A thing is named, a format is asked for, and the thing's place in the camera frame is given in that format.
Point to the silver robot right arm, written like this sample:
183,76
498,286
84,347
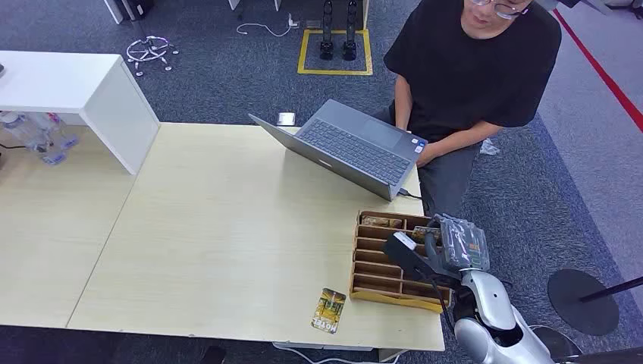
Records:
490,306

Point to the eyeglasses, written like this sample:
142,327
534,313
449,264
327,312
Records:
502,8

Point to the chrome chair star base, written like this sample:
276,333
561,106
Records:
149,50

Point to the wooden slotted card organizer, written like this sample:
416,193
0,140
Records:
377,281

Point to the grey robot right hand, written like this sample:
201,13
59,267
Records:
464,246

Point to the brown patterned card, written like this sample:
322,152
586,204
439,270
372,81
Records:
382,221
424,233

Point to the grey laptop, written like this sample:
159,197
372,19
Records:
351,148

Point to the crumpled white plastic wrapper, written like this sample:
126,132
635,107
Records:
488,147

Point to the white desk riser shelf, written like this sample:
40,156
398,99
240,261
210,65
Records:
75,83

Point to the person's left hand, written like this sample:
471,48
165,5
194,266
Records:
423,155

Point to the person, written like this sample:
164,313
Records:
467,65

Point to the black robot leg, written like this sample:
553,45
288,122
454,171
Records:
350,30
327,30

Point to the black round stand base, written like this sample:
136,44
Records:
557,344
577,311

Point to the person's left forearm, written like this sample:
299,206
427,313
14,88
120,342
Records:
459,140

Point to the yellow green hotel card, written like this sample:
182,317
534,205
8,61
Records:
329,311

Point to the square metal floor socket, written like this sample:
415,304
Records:
286,119

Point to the white furniture leg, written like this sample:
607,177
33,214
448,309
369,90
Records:
113,10

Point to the yellow floor tape square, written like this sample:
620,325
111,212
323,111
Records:
301,53

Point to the person's right forearm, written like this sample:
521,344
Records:
403,108

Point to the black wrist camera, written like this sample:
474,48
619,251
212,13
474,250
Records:
404,253

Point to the black stand pole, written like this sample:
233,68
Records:
613,290
603,355

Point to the clear plastic water bottle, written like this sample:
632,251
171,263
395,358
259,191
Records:
25,133
60,131

